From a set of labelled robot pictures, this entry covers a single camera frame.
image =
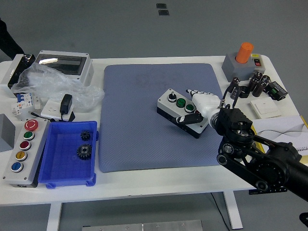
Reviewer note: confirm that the white blue circuit breaker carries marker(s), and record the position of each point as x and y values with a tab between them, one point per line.
22	106

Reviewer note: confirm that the black cylindrical capacitor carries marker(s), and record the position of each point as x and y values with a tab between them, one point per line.
234	94
258	89
233	84
265	80
252	83
257	75

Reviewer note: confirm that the large black gear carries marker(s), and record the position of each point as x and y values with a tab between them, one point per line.
84	151

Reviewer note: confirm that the black capacitor clip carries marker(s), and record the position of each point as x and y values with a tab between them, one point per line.
245	92

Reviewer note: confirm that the black power adapter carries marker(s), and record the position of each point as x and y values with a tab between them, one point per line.
66	104

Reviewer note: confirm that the four-button grey control box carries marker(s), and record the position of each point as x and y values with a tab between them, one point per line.
167	102

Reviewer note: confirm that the white wall socket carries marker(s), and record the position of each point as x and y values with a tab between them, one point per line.
50	108

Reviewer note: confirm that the white table leg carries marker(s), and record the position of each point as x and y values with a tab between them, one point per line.
54	216
233	211

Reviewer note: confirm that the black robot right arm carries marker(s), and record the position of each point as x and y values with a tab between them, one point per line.
272	161

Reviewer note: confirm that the yellow white product box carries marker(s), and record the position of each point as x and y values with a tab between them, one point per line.
284	130

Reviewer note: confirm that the grey square base block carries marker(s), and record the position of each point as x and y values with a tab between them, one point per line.
232	68

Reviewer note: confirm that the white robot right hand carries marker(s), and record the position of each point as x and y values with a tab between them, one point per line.
207	102

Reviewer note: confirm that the dark floor socket cover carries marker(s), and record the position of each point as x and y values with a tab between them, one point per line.
163	12
160	5

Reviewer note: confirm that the white box glossy black panel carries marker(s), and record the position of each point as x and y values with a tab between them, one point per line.
8	72

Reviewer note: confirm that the grey distribution box clear lid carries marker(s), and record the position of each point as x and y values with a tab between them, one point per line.
62	63

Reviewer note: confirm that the white switch red green buttons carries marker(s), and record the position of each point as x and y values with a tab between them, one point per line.
258	62

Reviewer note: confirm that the blue plastic bin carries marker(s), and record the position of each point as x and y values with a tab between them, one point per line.
60	168

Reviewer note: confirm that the clear plastic bag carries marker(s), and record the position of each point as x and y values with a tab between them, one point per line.
48	81

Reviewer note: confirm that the white wall switch plate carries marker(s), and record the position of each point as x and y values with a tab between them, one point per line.
264	108

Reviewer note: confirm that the orange cylinder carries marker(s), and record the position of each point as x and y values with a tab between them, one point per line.
244	53

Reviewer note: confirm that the small black gear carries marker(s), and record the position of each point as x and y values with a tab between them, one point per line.
85	135

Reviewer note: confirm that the five-button grey control box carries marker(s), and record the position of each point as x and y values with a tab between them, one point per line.
36	149

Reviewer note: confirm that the grey-blue fabric mat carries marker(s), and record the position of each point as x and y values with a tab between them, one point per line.
130	96

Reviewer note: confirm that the black table control panel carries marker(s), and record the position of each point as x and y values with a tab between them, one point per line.
252	192

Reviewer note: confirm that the black module green terminal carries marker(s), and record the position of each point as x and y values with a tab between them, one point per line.
276	91

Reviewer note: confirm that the grey metal block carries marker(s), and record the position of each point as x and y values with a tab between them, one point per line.
6	132

